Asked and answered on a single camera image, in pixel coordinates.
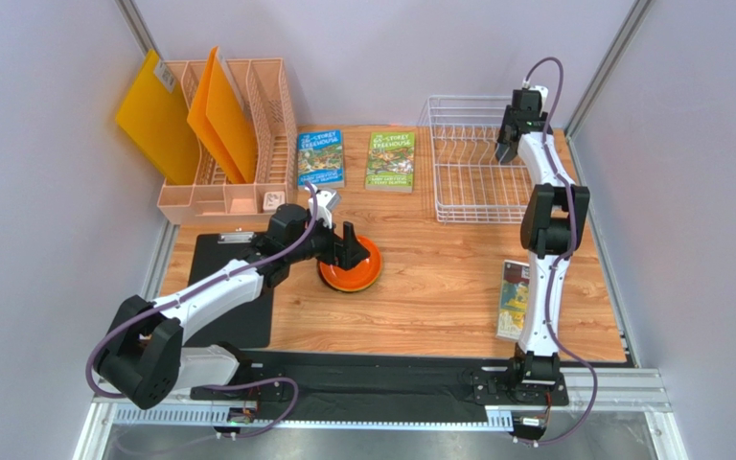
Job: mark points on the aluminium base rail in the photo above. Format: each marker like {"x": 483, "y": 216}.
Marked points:
{"x": 623, "y": 413}

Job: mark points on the blue treehouse book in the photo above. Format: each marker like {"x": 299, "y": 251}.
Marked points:
{"x": 321, "y": 159}

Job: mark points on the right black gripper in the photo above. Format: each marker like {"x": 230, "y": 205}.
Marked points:
{"x": 513, "y": 131}

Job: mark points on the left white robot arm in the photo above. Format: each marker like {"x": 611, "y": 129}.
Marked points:
{"x": 145, "y": 356}

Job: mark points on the yellow illustrated book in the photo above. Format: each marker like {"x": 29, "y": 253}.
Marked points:
{"x": 513, "y": 300}

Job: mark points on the pink plastic file organizer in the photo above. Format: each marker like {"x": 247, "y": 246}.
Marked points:
{"x": 212, "y": 199}

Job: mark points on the dark brown plate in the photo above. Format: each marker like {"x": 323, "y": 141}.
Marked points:
{"x": 506, "y": 153}

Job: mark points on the green treehouse book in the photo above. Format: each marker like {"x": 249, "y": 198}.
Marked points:
{"x": 390, "y": 162}

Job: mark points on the orange folder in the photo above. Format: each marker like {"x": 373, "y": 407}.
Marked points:
{"x": 217, "y": 118}

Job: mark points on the black base mat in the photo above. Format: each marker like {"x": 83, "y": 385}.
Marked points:
{"x": 376, "y": 388}

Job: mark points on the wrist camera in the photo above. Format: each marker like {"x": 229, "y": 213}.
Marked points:
{"x": 540, "y": 90}
{"x": 322, "y": 205}

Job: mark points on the yellow folder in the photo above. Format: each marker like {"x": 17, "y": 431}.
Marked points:
{"x": 154, "y": 116}

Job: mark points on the green plate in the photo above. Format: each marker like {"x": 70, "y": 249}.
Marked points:
{"x": 348, "y": 289}

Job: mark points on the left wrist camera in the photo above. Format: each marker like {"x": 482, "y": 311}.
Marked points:
{"x": 322, "y": 205}

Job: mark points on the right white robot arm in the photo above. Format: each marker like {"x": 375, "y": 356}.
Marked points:
{"x": 551, "y": 231}

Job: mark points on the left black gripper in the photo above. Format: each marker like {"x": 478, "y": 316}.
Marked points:
{"x": 342, "y": 252}

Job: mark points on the black clipboard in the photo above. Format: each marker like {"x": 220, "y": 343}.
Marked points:
{"x": 247, "y": 326}

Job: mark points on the orange plate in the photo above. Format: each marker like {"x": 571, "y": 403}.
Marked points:
{"x": 366, "y": 273}

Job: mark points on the white wire dish rack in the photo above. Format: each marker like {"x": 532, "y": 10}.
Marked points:
{"x": 470, "y": 185}

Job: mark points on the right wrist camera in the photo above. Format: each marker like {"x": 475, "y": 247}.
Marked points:
{"x": 540, "y": 90}

